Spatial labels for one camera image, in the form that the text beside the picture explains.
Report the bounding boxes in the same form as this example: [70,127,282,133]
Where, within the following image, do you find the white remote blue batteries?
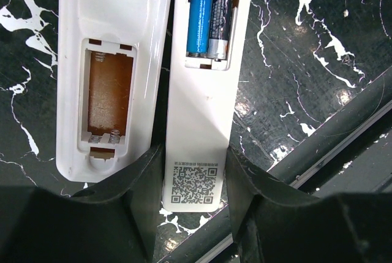
[162,0,251,212]

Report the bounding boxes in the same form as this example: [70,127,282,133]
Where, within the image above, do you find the light blue battery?
[186,0,212,57]

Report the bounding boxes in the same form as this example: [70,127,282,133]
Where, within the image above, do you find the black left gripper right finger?
[225,148,391,262]

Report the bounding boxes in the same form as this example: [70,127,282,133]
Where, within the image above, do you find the white remote orange batteries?
[56,0,170,183]

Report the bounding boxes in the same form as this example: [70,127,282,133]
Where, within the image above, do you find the dark navy battery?
[207,0,233,61]

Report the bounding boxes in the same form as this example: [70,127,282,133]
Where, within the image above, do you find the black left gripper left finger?
[1,145,164,262]

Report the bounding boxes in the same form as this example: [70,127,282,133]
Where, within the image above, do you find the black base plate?
[164,71,391,262]

